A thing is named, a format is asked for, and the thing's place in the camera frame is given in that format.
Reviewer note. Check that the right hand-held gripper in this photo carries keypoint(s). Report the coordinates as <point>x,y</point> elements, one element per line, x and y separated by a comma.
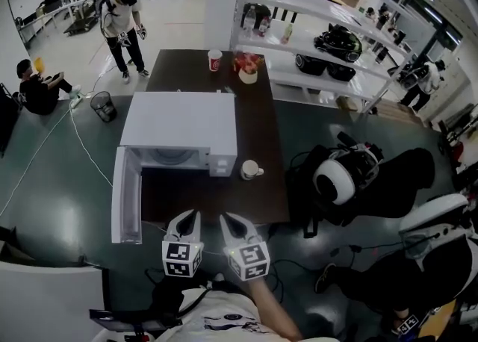
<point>252,258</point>

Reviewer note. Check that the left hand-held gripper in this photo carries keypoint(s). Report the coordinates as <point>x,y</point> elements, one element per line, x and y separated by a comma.
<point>179,254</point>

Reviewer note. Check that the white ceramic mug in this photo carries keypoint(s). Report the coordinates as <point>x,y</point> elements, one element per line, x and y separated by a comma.
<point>249,170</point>

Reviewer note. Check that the white microwave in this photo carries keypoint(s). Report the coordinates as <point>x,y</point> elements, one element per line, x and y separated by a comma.
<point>179,120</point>

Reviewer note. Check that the person's right forearm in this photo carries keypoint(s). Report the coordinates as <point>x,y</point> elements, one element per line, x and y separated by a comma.
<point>270,310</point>

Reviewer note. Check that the person's left forearm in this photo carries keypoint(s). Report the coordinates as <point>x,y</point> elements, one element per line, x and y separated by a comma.
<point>168,292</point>

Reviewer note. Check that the red paper cup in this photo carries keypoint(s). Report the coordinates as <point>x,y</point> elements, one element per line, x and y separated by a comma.
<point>214,62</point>

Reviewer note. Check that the person's legs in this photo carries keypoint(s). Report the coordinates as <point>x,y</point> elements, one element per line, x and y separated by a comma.
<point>224,286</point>

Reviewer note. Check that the person's white shirt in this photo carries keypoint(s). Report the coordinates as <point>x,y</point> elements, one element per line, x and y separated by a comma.
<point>224,325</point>

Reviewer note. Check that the white and black backpack rig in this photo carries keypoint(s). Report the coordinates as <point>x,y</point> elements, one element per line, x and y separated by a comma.
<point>332,183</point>

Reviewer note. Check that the dark wooden table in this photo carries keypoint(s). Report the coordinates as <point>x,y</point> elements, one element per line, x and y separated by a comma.
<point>254,127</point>

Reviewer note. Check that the black mesh waste bin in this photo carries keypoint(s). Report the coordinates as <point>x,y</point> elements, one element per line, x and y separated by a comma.
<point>104,107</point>

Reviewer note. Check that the white desk panel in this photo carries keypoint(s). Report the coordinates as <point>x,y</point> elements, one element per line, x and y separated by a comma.
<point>45,303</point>

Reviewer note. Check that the red flowers in white pot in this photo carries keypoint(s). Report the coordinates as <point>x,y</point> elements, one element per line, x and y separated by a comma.
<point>247,71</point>

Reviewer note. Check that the white power strip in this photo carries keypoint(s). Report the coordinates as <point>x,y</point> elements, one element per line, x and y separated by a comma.
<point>76,101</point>

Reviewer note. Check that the brown cardboard box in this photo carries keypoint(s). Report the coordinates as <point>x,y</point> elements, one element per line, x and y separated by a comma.
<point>15,249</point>

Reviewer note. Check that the green drink bottle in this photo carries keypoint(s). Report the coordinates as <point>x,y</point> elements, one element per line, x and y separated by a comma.
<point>287,34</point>

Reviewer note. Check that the black panel cart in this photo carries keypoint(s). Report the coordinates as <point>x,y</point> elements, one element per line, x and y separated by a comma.
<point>7,120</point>

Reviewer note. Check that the clear bottle with red label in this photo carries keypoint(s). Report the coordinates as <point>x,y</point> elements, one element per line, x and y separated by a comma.
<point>264,27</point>

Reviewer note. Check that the clear water bottle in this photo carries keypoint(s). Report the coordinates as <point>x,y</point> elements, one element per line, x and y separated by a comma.
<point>248,23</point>

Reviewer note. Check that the white shelving rack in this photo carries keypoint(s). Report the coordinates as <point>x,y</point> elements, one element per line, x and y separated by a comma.
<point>310,12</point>

